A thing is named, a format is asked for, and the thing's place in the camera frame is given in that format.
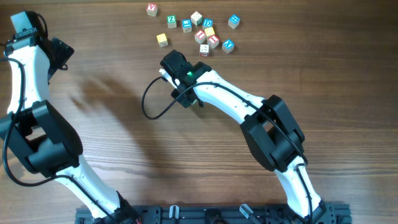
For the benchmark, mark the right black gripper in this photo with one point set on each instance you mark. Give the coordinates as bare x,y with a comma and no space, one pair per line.
176,94

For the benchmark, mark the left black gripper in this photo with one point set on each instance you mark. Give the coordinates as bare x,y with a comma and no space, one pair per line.
63,51

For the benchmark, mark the yellow S wooden block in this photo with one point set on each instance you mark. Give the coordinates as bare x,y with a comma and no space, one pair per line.
162,40

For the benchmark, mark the plain animal wooden block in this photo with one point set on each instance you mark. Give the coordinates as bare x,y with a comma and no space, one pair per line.
196,18

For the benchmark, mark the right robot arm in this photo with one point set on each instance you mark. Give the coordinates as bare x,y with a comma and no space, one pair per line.
272,134

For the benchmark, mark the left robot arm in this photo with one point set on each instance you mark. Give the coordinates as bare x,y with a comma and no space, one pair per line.
40,145

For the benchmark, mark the red I wooden block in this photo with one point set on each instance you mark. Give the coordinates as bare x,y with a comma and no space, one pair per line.
200,36

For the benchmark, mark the blue L wooden block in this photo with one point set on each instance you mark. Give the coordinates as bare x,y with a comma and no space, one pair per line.
186,25

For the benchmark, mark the green Z wooden block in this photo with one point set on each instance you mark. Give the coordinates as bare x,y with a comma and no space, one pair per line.
171,21

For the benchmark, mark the red I block lower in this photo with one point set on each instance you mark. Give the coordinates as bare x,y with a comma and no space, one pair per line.
213,41

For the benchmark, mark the yellow C wooden block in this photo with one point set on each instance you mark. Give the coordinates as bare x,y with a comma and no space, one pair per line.
209,32

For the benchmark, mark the blue D wooden block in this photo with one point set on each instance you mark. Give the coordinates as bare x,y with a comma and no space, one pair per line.
207,23

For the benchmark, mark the blue X wooden block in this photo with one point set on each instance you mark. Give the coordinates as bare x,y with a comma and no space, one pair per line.
228,46

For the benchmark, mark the red letter wooden block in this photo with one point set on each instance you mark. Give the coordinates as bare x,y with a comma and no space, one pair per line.
152,9

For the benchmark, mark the blue H wooden block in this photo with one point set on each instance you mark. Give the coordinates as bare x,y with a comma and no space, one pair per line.
234,21

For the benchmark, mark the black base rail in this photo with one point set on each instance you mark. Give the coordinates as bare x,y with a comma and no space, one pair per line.
327,213

